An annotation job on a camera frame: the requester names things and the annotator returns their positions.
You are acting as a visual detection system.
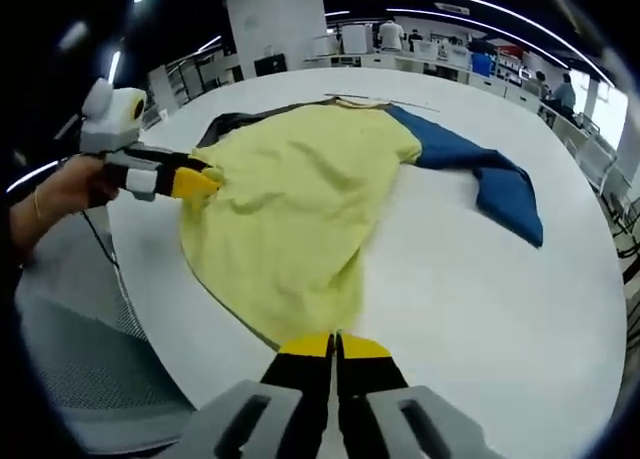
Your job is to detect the black low cabinet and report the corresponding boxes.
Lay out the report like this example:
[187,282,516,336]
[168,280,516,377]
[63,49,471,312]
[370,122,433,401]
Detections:
[253,53,289,78]

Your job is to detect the yellow blue grey garment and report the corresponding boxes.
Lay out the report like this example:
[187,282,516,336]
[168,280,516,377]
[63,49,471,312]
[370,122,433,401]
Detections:
[178,94,545,353]

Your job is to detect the person's left hand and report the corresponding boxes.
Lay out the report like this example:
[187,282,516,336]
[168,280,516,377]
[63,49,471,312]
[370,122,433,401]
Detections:
[37,154,124,219]

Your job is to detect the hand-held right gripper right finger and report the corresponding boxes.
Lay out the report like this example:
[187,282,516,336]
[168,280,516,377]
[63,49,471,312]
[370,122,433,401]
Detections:
[335,332,489,459]

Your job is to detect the white office chair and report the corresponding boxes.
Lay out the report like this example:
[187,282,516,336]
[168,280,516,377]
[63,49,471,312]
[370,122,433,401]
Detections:
[574,128,621,195]

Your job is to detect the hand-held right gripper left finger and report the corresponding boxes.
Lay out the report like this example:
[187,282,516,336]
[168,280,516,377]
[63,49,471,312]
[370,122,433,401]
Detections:
[192,331,335,459]

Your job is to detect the grey mesh chair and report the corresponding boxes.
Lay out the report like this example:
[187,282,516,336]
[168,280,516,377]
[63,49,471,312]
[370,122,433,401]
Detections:
[14,218,201,450]

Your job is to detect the white appliance box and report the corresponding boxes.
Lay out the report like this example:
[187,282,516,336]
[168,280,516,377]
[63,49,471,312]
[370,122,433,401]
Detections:
[341,24,376,55]

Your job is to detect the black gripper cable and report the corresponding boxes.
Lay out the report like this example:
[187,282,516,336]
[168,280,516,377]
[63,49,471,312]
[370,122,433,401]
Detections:
[82,209,121,268]

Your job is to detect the white square pillar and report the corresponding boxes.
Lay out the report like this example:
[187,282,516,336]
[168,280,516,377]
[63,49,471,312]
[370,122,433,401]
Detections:
[223,0,329,80]

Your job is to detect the white counter row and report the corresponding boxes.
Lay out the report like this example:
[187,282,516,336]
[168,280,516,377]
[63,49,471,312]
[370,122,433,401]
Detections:
[304,48,541,105]

